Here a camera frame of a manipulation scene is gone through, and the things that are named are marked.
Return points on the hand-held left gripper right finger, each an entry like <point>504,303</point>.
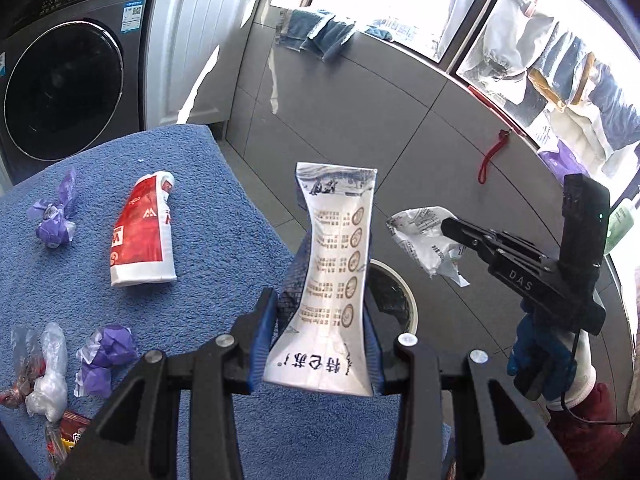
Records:
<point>376,360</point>

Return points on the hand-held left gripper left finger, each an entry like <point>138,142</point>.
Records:
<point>264,330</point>

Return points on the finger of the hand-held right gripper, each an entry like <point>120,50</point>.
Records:
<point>482,254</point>
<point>465,230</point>

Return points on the white wrapper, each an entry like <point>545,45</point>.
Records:
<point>420,232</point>

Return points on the white round bin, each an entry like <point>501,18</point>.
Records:
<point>400,300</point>

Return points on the white printed snack packet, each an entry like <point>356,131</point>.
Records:
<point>330,270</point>

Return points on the red and white packet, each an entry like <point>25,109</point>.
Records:
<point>142,240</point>

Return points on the clear plastic wrapper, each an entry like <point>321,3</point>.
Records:
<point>50,380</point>

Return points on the red snack wrapper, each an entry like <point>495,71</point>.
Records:
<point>65,435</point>

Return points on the twisted purple wrapper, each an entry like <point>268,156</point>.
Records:
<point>55,225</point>

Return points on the clear wrapper with red print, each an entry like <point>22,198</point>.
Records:
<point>20,375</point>

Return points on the person's right forearm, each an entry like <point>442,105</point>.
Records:
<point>595,440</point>

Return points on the person's right hand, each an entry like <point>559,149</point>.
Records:
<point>537,355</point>

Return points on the green bottle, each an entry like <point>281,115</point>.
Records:
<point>620,225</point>

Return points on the purple bag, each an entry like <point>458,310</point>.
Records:
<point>562,160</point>

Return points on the blue terry towel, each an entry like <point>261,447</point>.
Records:
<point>215,240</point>

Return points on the hanging denim garment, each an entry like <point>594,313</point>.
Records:
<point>607,105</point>

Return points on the white hanging garment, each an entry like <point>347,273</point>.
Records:
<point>510,45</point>

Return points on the brown framed window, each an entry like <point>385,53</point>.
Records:
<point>480,15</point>

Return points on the blue cloths on sill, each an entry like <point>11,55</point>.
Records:
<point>320,30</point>

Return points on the white cabinet door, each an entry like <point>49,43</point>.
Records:
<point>200,50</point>

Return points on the dark grey washing machine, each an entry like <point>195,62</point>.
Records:
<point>65,85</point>

